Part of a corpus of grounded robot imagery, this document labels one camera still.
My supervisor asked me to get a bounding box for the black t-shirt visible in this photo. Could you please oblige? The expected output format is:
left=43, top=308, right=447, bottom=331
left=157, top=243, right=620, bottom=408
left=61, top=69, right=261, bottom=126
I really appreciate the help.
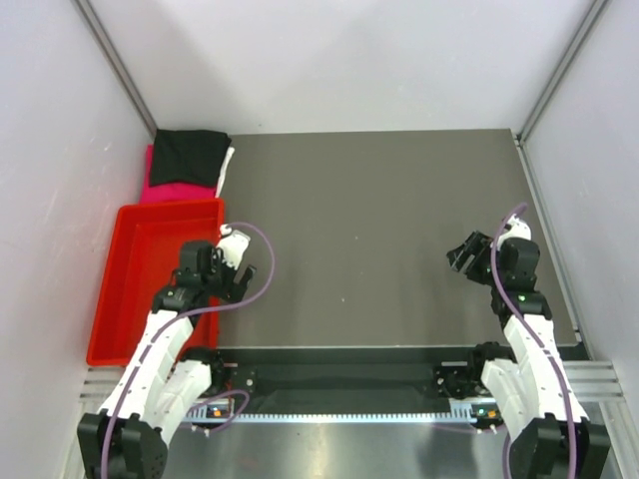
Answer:
left=149, top=129, right=232, bottom=188

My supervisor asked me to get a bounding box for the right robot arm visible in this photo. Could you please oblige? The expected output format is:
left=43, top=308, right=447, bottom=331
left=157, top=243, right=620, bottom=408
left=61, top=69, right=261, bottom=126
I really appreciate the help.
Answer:
left=440, top=217, right=611, bottom=478

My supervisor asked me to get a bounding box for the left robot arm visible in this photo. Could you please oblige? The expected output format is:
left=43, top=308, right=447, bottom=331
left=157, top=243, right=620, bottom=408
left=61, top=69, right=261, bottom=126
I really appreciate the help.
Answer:
left=77, top=231, right=256, bottom=478

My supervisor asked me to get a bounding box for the red plastic bin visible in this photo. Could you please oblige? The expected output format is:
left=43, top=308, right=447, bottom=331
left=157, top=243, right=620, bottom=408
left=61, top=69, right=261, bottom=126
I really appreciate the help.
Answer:
left=86, top=199, right=225, bottom=367

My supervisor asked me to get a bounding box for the folded pink t-shirt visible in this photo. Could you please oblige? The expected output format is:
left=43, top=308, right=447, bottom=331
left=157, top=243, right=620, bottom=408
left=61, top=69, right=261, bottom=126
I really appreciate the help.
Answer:
left=139, top=145, right=217, bottom=204

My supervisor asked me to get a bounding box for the folded white t-shirt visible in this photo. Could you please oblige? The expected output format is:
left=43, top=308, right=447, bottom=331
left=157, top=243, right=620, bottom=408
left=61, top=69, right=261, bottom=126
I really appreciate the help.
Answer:
left=216, top=147, right=236, bottom=198

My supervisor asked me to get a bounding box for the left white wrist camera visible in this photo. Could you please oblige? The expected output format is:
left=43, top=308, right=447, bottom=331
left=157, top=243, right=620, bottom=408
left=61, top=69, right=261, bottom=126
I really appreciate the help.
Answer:
left=216, top=224, right=251, bottom=269

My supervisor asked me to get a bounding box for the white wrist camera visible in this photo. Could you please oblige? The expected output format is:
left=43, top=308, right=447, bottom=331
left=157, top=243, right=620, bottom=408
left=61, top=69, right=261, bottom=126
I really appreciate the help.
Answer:
left=216, top=224, right=251, bottom=269
left=497, top=215, right=532, bottom=249

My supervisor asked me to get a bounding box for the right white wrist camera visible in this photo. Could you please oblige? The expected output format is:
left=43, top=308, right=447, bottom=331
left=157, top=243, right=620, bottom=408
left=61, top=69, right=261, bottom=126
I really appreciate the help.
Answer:
left=497, top=215, right=532, bottom=249

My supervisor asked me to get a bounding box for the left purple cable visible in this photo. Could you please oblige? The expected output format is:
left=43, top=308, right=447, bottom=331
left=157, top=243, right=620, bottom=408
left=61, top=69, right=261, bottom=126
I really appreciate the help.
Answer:
left=99, top=221, right=276, bottom=479

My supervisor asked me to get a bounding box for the grey slotted cable duct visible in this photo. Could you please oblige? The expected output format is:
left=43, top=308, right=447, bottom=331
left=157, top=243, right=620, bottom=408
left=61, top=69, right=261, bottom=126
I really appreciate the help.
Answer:
left=184, top=401, right=500, bottom=425

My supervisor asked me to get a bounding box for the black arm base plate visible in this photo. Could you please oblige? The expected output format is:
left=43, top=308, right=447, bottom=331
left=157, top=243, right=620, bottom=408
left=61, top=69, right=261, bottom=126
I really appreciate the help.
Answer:
left=219, top=346, right=489, bottom=413

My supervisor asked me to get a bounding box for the aluminium frame rail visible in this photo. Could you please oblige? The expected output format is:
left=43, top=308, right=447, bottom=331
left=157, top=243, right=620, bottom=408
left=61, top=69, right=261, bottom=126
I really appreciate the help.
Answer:
left=79, top=360, right=624, bottom=402

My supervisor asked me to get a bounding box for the right corner aluminium post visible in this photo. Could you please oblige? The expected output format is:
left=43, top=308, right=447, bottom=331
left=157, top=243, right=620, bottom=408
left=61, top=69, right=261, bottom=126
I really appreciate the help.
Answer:
left=514, top=0, right=611, bottom=148

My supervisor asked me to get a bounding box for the corner aluminium post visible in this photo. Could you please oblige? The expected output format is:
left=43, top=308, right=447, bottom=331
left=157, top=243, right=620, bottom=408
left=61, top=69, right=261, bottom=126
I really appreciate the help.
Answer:
left=71, top=0, right=158, bottom=138
left=514, top=0, right=611, bottom=148

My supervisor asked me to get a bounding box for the left corner aluminium post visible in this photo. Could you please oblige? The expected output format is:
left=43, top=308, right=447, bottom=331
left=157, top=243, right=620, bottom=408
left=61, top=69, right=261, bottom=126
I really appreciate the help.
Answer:
left=71, top=0, right=158, bottom=138

